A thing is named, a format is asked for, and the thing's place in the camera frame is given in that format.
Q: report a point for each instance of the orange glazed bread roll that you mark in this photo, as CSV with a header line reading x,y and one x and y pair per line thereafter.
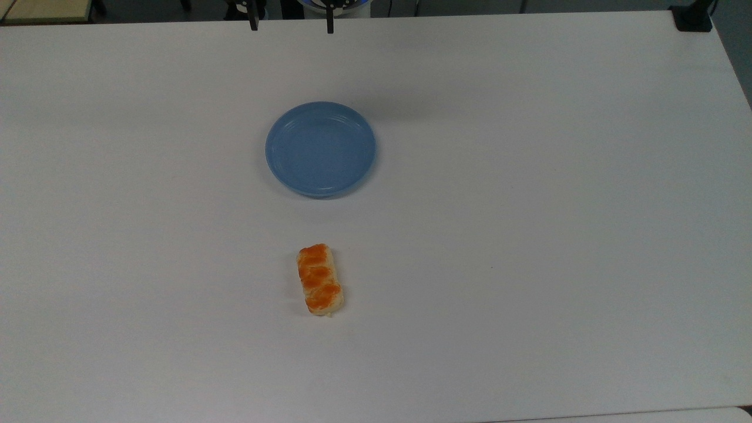
x,y
320,282

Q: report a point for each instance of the blue round plate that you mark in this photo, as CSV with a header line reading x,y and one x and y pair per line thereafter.
x,y
320,150

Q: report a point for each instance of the black clamp mount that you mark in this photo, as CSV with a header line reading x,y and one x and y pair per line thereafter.
x,y
693,17

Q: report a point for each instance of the light wooden table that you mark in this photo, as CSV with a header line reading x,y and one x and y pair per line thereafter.
x,y
44,9

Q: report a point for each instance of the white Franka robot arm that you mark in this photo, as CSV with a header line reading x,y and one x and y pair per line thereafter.
x,y
341,3

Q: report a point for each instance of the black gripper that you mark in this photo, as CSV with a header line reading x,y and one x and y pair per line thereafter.
x,y
292,8

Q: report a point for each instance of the white adjoining table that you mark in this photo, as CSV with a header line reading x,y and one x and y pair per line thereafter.
x,y
675,416

